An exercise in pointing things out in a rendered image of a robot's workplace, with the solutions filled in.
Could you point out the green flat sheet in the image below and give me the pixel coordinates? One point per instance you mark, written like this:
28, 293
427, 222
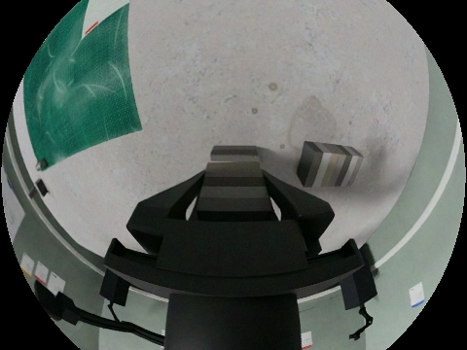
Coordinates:
80, 83

